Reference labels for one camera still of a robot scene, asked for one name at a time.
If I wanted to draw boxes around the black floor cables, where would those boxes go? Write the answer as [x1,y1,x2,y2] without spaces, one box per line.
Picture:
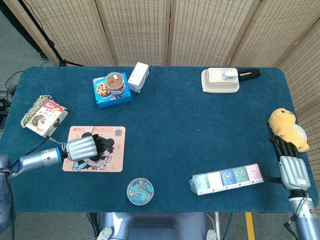
[0,71,25,123]

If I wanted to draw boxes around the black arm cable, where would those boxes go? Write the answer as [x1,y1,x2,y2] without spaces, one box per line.
[283,219,300,240]
[8,136,67,173]

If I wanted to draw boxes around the black tripod stand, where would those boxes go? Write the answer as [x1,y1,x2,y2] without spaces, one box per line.
[17,0,86,68]

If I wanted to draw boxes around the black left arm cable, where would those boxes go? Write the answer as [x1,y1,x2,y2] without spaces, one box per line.
[8,136,67,173]

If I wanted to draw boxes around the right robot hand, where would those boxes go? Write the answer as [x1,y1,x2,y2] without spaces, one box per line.
[263,134,312,192]

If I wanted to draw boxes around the wicker folding screen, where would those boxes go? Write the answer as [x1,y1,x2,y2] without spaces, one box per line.
[2,0,320,226]

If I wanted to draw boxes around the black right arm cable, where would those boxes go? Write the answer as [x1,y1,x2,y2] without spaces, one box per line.
[283,219,300,240]

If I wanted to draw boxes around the clear tub of binder clips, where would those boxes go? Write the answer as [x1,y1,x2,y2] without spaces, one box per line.
[126,177,155,206]

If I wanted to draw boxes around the clear snack jar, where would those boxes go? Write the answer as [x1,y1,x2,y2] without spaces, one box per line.
[104,71,127,96]

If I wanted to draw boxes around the small white printed box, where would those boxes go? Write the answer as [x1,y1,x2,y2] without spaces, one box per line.
[221,69,239,81]

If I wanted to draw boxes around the blue cookie box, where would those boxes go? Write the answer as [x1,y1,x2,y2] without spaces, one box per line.
[92,72,133,109]

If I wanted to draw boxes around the metal table leg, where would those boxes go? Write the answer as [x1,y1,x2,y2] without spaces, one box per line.
[214,212,222,240]

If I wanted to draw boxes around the white rectangular box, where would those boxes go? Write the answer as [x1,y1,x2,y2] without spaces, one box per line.
[127,62,150,94]

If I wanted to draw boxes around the braided rope bundle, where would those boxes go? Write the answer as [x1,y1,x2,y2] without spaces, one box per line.
[20,94,52,129]

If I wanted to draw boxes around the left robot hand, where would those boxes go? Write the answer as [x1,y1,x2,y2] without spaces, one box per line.
[65,134,111,162]

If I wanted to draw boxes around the black clip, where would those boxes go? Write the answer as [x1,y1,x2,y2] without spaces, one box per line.
[237,68,263,82]

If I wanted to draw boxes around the white green snack box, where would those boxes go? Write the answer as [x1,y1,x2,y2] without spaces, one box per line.
[25,99,69,140]

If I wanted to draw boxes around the pocket tissue multipack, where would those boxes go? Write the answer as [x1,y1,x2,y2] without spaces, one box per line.
[189,163,265,196]

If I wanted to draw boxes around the blue grey robot torso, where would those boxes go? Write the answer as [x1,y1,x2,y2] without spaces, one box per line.
[96,212,218,240]

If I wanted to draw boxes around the yellow plush toy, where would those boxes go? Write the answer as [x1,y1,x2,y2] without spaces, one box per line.
[267,107,310,153]

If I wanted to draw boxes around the cartoon girl mouse pad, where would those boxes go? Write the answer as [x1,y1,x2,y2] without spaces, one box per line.
[62,125,127,173]

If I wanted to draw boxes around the blue felt table cover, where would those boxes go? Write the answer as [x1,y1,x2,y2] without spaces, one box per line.
[0,65,320,214]

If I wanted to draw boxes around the beige plastic lunch box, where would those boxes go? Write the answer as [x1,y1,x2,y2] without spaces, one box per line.
[201,67,240,94]

